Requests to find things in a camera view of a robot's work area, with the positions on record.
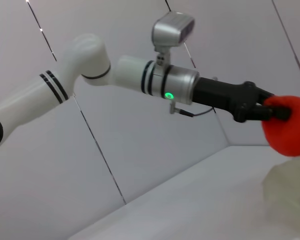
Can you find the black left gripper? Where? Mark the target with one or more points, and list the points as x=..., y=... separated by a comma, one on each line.
x=220, y=96

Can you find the red-orange plush orange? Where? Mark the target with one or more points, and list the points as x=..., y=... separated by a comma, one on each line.
x=290, y=136

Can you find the pale green glass fruit plate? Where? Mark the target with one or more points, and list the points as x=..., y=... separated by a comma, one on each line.
x=290, y=190

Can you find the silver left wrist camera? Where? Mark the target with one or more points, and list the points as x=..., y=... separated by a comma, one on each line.
x=170, y=30

